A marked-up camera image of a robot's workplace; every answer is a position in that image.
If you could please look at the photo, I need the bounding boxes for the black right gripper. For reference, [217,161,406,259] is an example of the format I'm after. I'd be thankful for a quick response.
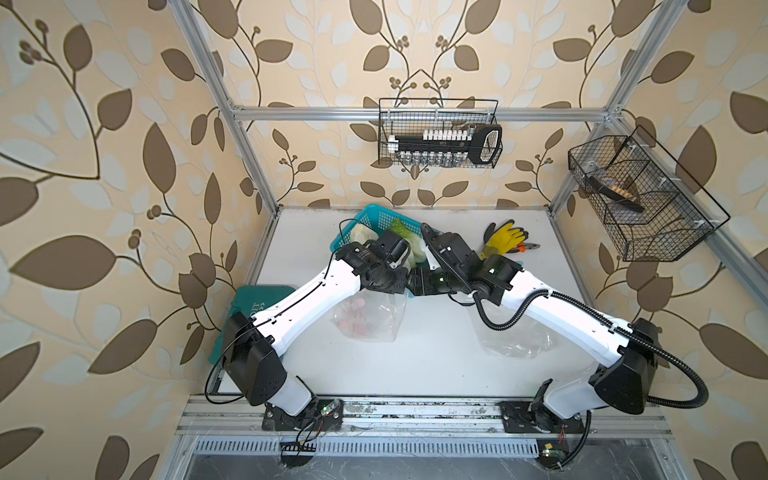
[406,265,466,294]

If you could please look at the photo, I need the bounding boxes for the large chinese cabbage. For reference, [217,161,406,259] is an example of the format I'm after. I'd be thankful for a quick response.
[390,218,427,269]

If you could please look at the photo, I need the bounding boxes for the pink dotted zipper bag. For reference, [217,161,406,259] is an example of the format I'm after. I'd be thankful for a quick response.
[332,290,408,342]

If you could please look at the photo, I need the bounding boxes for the small chinese cabbage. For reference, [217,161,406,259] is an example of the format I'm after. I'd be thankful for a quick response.
[349,223,378,245]

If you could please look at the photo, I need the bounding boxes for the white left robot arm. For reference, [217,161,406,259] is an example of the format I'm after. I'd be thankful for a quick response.
[217,230,410,416]

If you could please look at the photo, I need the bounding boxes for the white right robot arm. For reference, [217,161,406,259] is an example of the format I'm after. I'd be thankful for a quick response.
[407,255,658,430]

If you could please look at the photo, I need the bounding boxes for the clear blue-zip zipper bag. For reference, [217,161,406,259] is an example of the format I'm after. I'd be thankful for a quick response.
[468,306,561,360]

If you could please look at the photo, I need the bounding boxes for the teal perforated plastic basket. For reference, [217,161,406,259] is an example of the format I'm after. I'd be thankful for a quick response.
[330,204,423,252]

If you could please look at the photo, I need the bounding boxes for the yellow black work glove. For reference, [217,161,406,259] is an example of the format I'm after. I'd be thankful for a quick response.
[479,219,529,260]

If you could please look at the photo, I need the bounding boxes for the black socket wrench set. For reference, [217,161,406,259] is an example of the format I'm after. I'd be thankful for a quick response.
[383,124,503,168]

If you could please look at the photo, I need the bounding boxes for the dark tool in basket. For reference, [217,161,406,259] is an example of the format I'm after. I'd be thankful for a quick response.
[587,175,645,213]

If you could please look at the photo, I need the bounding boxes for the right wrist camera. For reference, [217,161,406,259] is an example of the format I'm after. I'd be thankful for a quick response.
[420,223,481,284]

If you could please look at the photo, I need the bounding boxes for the orange handled pliers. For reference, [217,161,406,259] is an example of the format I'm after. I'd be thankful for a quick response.
[514,242,540,252]

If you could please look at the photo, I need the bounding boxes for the black wire basket back wall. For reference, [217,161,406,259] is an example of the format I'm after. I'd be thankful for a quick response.
[378,97,503,169]

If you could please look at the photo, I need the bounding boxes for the black wire basket wall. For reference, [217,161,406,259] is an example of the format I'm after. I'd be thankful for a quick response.
[378,97,503,169]
[568,125,731,262]

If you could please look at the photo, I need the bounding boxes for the black wire basket right wall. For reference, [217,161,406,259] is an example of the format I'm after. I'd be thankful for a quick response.
[568,125,731,262]

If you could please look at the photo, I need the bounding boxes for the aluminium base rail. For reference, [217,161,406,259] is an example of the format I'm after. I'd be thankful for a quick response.
[175,396,673,460]

